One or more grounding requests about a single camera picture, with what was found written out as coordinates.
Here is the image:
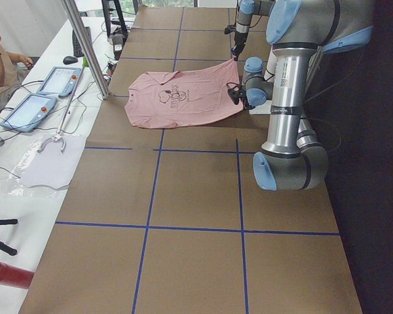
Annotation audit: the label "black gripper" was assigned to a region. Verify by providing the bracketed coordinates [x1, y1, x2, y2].
[231, 31, 248, 61]
[242, 94, 254, 111]

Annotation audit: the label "pink Snoopy t-shirt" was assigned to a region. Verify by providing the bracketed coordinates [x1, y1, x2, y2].
[124, 60, 243, 129]

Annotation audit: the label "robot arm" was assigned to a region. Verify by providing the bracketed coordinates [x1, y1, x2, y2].
[231, 0, 275, 61]
[238, 1, 375, 190]

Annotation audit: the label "black power adapter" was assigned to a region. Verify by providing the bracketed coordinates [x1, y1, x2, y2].
[108, 33, 124, 60]

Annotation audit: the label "brown paper table cover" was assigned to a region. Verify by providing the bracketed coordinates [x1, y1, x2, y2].
[20, 8, 361, 313]

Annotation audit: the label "black keyboard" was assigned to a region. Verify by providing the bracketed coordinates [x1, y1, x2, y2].
[71, 26, 92, 58]

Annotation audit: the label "black computer mouse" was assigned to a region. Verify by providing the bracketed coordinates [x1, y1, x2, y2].
[63, 56, 78, 65]

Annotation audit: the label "far teach pendant tablet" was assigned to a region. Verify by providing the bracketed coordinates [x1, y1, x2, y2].
[37, 67, 81, 97]

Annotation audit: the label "teach pendant tablet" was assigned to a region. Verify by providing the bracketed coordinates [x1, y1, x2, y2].
[0, 94, 57, 132]
[37, 67, 81, 97]

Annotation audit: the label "metal reacher grabber tool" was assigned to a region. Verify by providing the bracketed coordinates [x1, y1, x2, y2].
[37, 57, 88, 154]

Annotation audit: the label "white paper sheet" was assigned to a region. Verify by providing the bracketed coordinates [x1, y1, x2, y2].
[21, 135, 86, 189]

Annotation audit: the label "near teach pendant tablet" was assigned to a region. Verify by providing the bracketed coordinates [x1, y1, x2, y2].
[0, 94, 57, 132]

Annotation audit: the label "clear plastic bag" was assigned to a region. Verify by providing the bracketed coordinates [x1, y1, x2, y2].
[2, 135, 86, 197]

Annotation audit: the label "red cylinder tube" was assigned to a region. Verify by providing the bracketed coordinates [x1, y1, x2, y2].
[0, 262, 35, 289]

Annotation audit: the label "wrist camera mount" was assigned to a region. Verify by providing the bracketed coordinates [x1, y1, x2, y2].
[224, 24, 236, 35]
[227, 85, 243, 105]

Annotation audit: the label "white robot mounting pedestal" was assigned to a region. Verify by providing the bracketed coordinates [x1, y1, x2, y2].
[242, 50, 276, 114]

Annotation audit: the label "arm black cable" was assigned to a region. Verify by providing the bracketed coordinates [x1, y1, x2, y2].
[225, 65, 276, 99]

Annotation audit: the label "black stool frame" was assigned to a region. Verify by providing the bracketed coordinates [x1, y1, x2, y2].
[101, 0, 128, 39]

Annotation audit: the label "aluminium frame post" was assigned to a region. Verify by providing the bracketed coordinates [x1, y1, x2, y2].
[61, 0, 110, 99]

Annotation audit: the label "black desk cables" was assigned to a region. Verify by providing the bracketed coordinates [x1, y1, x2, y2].
[0, 19, 119, 179]

